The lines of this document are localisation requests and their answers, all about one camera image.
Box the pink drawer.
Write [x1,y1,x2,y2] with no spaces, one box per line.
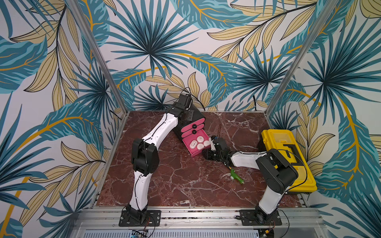
[181,118,205,133]
[182,130,211,157]
[181,124,205,138]

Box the white oval earphone case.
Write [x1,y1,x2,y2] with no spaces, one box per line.
[190,140,198,149]

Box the black drawer cabinet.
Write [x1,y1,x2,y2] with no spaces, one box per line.
[173,104,205,140]

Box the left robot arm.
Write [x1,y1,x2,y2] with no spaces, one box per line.
[128,103,198,213]

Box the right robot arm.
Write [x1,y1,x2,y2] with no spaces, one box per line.
[202,136,299,219]

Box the green plastic toy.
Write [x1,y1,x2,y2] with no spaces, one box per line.
[230,169,245,184]

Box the yellow toolbox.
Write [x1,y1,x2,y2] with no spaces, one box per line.
[261,129,318,192]

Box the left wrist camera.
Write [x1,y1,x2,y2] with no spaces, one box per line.
[177,94,192,110]

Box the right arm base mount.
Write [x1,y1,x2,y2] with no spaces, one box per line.
[239,209,282,226]

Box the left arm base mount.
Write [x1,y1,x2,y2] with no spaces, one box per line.
[118,210,161,227]

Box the aluminium rail frame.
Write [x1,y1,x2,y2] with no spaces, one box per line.
[70,207,330,238]

